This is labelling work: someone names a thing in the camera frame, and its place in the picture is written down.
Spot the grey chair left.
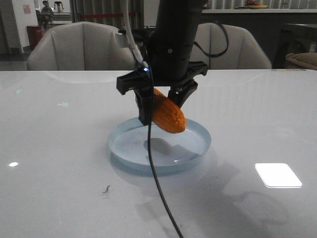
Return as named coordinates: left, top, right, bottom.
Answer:
left=27, top=21, right=135, bottom=71

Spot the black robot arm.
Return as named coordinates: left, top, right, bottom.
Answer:
left=116, top=0, right=208, bottom=125

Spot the grey chair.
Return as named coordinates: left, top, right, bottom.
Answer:
left=27, top=21, right=135, bottom=71
left=190, top=23, right=271, bottom=70

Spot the red trash bin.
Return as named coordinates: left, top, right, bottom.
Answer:
left=27, top=25, right=42, bottom=50

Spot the grey chair right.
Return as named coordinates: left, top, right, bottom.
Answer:
left=190, top=23, right=271, bottom=70

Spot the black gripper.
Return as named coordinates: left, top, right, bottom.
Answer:
left=116, top=32, right=207, bottom=124

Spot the seated person in background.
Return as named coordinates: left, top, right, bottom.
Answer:
left=36, top=0, right=53, bottom=30

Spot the light blue plate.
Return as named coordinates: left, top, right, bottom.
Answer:
left=108, top=118, right=211, bottom=174

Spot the black cable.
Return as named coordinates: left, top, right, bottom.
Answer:
left=143, top=42, right=185, bottom=238

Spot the dark kitchen counter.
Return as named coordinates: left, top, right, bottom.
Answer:
left=201, top=9, right=317, bottom=68

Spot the orange corn cob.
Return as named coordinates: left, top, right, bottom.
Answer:
left=152, top=88, right=186, bottom=133

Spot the white cable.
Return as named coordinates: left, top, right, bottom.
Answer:
left=122, top=0, right=146, bottom=65

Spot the fruit bowl on counter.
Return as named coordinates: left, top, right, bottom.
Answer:
left=245, top=0, right=267, bottom=9

